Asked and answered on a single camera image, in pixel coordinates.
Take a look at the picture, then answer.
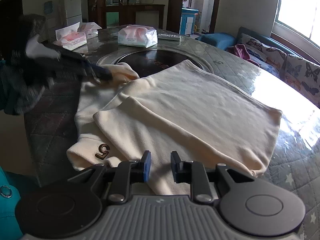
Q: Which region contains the window with metal frame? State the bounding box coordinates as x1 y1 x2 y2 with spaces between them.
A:
272 0 319 57

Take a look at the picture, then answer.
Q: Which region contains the flat butterfly print pillow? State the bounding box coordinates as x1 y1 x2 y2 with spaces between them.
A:
238 34 287 78

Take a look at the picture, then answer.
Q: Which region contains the tissue pack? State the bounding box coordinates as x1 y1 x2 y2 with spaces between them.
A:
54 22 87 51
78 22 101 40
118 25 158 48

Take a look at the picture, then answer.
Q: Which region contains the remote control on table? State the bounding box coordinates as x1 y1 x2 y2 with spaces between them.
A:
158 34 181 41

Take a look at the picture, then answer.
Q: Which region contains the dark wooden display cabinet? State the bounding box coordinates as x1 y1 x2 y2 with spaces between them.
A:
87 0 168 29

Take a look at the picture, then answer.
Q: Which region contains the dark wooden door frame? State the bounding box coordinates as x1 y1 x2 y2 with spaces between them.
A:
165 0 220 33

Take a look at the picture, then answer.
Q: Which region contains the white refrigerator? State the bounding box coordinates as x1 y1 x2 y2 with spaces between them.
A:
63 0 82 26

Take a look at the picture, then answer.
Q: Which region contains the blue white cabinet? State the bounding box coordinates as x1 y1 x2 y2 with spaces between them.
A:
179 8 199 35

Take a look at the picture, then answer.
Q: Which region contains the tissue pack behind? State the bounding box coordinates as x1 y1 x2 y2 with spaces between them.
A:
78 22 101 40

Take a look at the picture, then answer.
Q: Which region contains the upright butterfly print pillow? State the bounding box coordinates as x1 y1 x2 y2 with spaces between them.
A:
282 54 320 107

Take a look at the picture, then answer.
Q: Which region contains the blue corner sofa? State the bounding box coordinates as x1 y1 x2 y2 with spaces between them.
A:
196 27 319 64

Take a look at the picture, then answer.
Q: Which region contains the round black table heater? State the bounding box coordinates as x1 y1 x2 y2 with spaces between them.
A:
97 46 214 77

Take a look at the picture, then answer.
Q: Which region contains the magenta cloth on sofa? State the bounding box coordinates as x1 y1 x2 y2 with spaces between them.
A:
233 44 260 67

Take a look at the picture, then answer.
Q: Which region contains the tissue pack left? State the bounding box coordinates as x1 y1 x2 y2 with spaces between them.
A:
54 22 87 51

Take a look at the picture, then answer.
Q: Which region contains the cream sweatshirt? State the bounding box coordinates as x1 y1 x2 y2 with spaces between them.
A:
67 60 282 195

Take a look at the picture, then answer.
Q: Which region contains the teal bag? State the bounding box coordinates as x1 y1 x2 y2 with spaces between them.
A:
0 168 33 240

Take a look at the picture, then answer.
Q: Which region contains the tissue pack centre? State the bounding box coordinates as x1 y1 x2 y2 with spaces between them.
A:
118 25 158 48

